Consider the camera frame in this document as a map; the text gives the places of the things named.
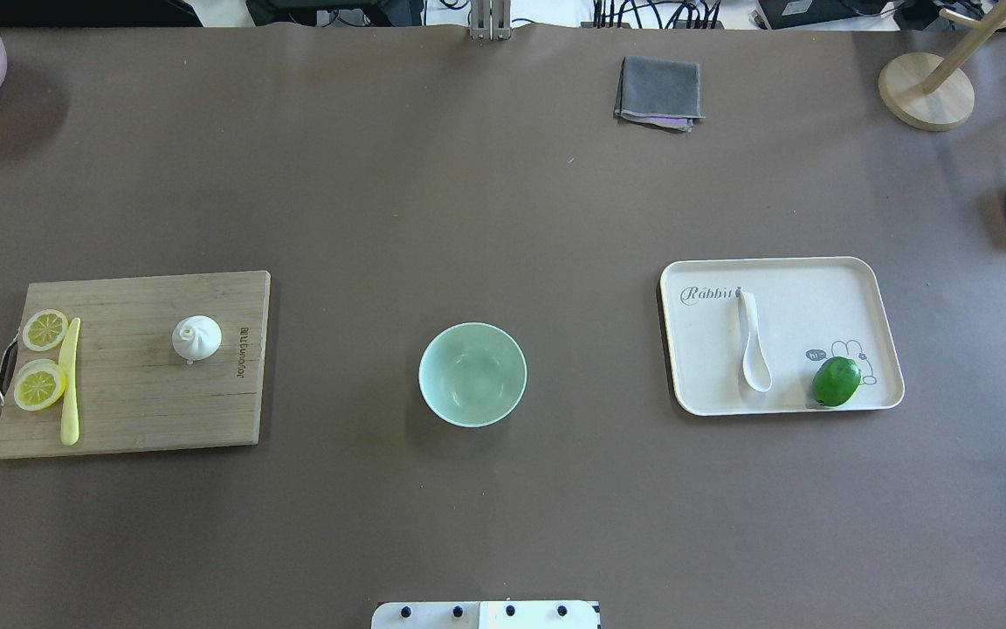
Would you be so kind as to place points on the mint green bowl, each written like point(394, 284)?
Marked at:
point(472, 374)

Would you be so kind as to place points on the wooden mug tree stand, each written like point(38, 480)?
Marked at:
point(932, 93)

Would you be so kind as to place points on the grey folded cloth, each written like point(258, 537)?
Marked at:
point(659, 92)

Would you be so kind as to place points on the upper lemon slice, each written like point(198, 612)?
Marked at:
point(44, 330)

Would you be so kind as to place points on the lower lemon slice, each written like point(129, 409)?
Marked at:
point(38, 384)

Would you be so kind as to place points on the white steamed bun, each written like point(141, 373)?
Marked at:
point(196, 338)

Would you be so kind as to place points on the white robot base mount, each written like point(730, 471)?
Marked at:
point(538, 613)

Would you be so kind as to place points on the white ceramic spoon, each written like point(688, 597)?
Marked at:
point(754, 366)

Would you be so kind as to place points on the wooden cutting board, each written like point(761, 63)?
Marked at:
point(135, 393)

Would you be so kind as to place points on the yellow plastic knife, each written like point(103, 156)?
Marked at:
point(69, 422)

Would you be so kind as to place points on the lemon slice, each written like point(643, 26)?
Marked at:
point(44, 330)
point(38, 384)

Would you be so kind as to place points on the cream rabbit tray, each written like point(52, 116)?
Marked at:
point(810, 309)

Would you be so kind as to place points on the green lime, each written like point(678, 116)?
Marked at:
point(836, 381)

